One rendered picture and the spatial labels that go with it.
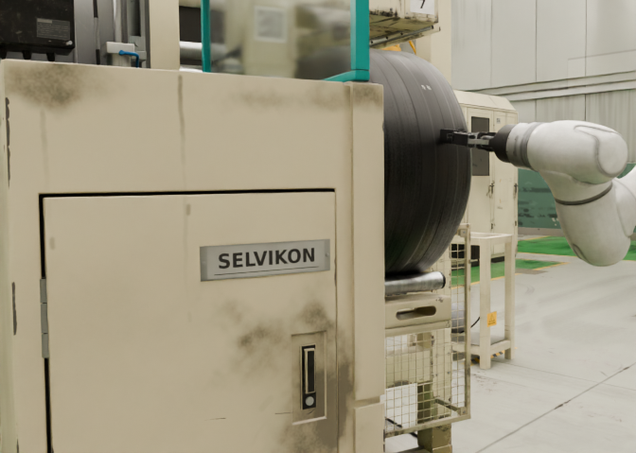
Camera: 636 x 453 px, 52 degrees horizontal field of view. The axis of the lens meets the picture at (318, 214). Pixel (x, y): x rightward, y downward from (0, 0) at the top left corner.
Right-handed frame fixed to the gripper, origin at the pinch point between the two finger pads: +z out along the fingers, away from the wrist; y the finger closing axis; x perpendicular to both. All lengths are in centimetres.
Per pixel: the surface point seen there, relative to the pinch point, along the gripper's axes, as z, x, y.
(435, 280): 12.1, 36.4, -8.7
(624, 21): 726, -173, -966
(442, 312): 8.8, 43.7, -9.0
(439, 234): 4.8, 22.8, -2.7
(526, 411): 103, 141, -147
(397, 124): 4.9, -2.1, 11.4
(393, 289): 12.0, 37.7, 4.0
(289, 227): -51, 7, 63
